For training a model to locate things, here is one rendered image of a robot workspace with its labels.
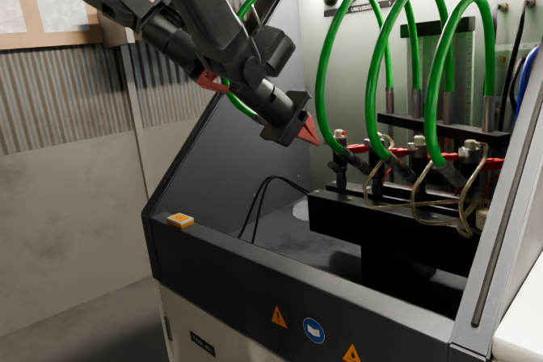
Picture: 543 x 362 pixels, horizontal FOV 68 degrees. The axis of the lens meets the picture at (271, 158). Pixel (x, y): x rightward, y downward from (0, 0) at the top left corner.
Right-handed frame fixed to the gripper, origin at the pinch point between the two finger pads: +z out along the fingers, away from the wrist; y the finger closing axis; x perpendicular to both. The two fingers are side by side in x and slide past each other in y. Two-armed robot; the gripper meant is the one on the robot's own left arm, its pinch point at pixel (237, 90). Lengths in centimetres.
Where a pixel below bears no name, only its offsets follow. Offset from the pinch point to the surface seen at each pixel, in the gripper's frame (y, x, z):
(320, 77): -17.4, -7.1, 10.1
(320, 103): -17.1, -4.2, 12.3
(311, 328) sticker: -19.9, 22.5, 30.0
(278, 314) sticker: -14.9, 25.1, 26.5
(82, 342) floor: 120, 132, 0
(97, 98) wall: 147, 36, -72
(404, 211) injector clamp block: -9.2, 0.3, 35.3
